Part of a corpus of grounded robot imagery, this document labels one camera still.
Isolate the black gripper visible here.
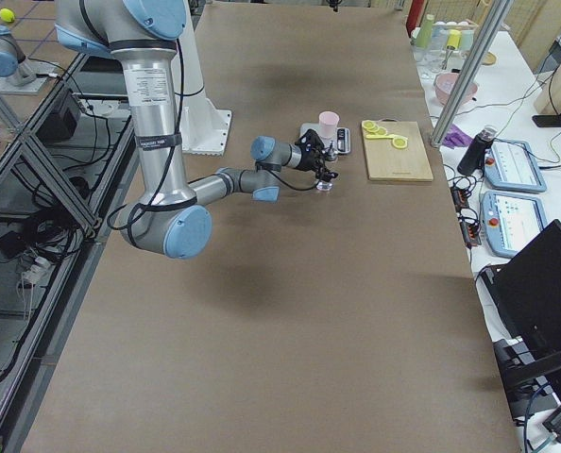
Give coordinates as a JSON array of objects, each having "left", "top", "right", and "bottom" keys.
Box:
[{"left": 296, "top": 142, "right": 339, "bottom": 182}]

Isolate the pink plastic cup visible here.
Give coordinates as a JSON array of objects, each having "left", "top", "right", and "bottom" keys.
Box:
[{"left": 318, "top": 110, "right": 340, "bottom": 140}]

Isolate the glass sauce bottle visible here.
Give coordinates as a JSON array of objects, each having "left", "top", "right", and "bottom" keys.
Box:
[{"left": 316, "top": 141, "right": 338, "bottom": 192}]

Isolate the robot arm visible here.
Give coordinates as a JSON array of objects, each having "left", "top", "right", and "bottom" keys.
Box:
[{"left": 55, "top": 1, "right": 338, "bottom": 259}]

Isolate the digital kitchen scale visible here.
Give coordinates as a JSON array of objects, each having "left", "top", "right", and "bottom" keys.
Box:
[{"left": 298, "top": 123, "right": 351, "bottom": 155}]

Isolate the green cup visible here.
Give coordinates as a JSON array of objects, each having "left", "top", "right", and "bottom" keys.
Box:
[{"left": 413, "top": 14, "right": 435, "bottom": 49}]

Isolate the yellow cup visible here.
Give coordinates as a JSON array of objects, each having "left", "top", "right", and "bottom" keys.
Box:
[{"left": 446, "top": 29, "right": 461, "bottom": 51}]

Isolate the yellow plastic knife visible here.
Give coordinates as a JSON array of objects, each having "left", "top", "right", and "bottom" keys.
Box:
[{"left": 365, "top": 134, "right": 407, "bottom": 141}]

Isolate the bamboo cutting board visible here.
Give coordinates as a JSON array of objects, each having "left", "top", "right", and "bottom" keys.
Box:
[{"left": 361, "top": 120, "right": 434, "bottom": 182}]

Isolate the lemon slice front pair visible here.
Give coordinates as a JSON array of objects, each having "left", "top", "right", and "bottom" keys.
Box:
[{"left": 391, "top": 136, "right": 408, "bottom": 149}]

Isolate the purple glove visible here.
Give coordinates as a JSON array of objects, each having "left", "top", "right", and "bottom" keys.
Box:
[{"left": 442, "top": 124, "right": 473, "bottom": 149}]

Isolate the pink bowl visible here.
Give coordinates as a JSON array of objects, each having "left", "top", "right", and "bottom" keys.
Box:
[{"left": 433, "top": 73, "right": 479, "bottom": 105}]

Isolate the black water bottle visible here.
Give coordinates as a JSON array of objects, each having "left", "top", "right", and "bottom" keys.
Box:
[{"left": 457, "top": 125, "right": 498, "bottom": 176}]

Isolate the far teach pendant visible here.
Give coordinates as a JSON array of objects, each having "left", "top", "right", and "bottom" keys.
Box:
[{"left": 484, "top": 140, "right": 547, "bottom": 193}]

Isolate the teach pendant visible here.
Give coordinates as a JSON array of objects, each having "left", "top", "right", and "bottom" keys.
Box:
[
  {"left": 484, "top": 140, "right": 547, "bottom": 193},
  {"left": 481, "top": 191, "right": 548, "bottom": 258}
]

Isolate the near teach pendant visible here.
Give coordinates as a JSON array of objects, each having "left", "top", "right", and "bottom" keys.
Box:
[{"left": 481, "top": 191, "right": 548, "bottom": 258}]

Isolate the black laptop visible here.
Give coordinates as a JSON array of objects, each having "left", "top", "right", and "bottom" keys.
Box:
[{"left": 478, "top": 218, "right": 561, "bottom": 426}]

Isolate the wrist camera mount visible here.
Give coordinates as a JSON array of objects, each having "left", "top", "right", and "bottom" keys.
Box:
[{"left": 295, "top": 128, "right": 325, "bottom": 152}]

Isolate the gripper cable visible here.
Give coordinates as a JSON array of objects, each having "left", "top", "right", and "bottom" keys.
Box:
[{"left": 261, "top": 164, "right": 324, "bottom": 193}]

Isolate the white camera mast base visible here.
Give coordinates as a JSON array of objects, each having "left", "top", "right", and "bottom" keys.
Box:
[{"left": 172, "top": 1, "right": 232, "bottom": 156}]

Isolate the aluminium frame post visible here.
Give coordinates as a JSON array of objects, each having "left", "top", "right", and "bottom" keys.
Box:
[{"left": 430, "top": 0, "right": 514, "bottom": 148}]

